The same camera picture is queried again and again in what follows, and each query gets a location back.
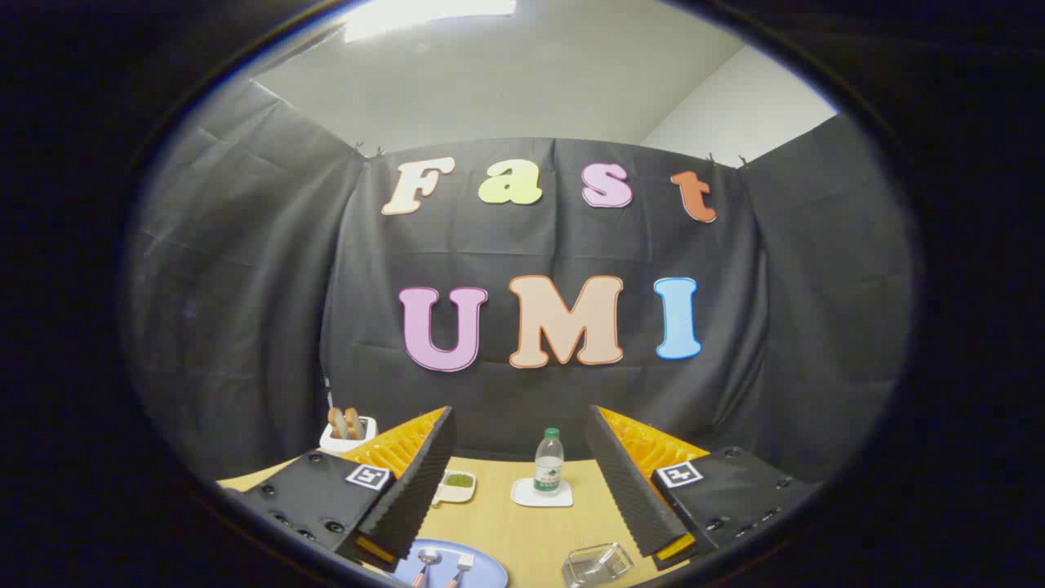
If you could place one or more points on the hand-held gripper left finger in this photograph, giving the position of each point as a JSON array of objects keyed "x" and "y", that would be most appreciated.
[{"x": 408, "y": 490}]

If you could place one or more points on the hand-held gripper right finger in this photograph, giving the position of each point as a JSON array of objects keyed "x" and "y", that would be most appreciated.
[{"x": 624, "y": 482}]

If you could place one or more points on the white divided dish with beans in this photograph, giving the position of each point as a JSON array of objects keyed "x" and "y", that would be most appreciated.
[{"x": 457, "y": 483}]

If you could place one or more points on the white toaster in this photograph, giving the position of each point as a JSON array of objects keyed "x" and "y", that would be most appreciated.
[{"x": 347, "y": 445}]

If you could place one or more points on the clear water bottle green cap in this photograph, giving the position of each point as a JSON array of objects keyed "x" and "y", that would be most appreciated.
[{"x": 549, "y": 465}]

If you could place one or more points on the toast bread slice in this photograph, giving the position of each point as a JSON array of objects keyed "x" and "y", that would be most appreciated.
[
  {"x": 337, "y": 423},
  {"x": 355, "y": 423}
]

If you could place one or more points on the clear glass container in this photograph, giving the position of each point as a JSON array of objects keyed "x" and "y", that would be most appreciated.
[{"x": 598, "y": 565}]

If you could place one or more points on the white square coaster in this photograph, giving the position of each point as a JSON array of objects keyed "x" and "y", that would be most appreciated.
[{"x": 522, "y": 495}]

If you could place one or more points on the blue round plate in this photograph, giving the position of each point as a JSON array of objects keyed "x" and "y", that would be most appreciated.
[{"x": 486, "y": 572}]

